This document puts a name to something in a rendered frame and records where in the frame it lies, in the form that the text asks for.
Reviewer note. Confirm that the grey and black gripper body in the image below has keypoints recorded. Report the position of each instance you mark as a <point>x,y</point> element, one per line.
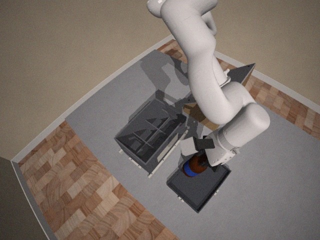
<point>219,154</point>

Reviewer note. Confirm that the brown bottle with blue label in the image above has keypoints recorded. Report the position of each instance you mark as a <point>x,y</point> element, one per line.
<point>191,167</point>

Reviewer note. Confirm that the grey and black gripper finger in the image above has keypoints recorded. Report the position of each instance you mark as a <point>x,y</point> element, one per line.
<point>206,163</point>
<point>202,151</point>

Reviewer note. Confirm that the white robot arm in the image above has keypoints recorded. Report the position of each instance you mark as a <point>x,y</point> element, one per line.
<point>221,101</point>

